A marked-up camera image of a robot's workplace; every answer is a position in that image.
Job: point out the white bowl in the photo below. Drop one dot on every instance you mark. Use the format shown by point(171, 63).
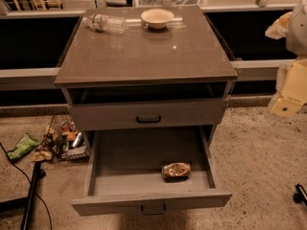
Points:
point(157, 18)

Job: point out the black stand leg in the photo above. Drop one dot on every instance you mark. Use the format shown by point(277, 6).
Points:
point(25, 203)

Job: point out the open grey drawer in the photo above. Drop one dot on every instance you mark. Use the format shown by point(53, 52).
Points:
point(124, 172)

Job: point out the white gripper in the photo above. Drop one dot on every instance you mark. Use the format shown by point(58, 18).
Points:
point(297, 33)

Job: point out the grey drawer cabinet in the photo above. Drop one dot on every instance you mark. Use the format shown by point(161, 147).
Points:
point(183, 61)

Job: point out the orange soda can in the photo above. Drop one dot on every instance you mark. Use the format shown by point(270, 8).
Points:
point(175, 170)

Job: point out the black caster wheel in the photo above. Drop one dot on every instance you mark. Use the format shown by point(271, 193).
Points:
point(300, 196)

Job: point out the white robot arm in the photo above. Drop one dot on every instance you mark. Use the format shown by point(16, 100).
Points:
point(296, 42)

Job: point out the wire basket with items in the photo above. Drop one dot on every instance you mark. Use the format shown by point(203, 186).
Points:
point(64, 140)

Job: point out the clear plastic water bottle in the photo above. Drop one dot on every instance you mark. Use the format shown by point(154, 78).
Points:
point(105, 23)

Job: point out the yellow snack bag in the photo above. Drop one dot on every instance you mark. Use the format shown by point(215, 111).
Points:
point(42, 155)

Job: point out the green chip bag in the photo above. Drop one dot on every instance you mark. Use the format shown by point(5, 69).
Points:
point(23, 146)

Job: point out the closed grey drawer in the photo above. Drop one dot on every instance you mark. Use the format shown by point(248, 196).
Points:
point(103, 116)

